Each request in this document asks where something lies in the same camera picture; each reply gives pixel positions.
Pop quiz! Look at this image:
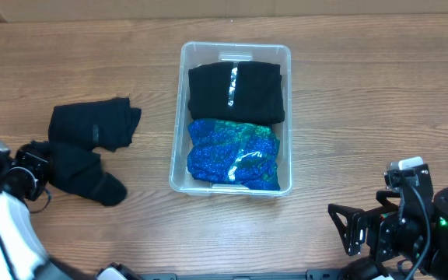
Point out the black taped garment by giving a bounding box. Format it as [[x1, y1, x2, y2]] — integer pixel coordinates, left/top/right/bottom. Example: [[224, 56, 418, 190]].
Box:
[[48, 98, 142, 152]]

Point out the small black garment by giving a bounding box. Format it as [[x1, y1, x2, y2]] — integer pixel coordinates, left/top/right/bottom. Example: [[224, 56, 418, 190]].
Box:
[[30, 141, 128, 206]]

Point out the blue green sparkly fabric bundle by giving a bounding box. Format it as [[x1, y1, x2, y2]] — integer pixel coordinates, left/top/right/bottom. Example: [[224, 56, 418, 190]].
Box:
[[187, 119, 280, 191]]

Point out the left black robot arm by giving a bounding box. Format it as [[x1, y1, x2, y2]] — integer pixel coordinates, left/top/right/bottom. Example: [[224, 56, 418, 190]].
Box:
[[0, 142, 142, 280]]

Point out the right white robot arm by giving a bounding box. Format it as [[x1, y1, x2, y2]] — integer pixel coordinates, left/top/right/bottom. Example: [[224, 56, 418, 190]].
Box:
[[328, 157, 448, 279]]

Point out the black ribbed garment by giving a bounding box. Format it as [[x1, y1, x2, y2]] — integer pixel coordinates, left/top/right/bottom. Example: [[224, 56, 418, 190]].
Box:
[[187, 61, 285, 125]]

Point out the clear plastic storage bin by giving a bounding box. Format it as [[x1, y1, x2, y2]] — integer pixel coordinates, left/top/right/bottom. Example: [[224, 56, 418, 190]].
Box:
[[169, 41, 293, 198]]

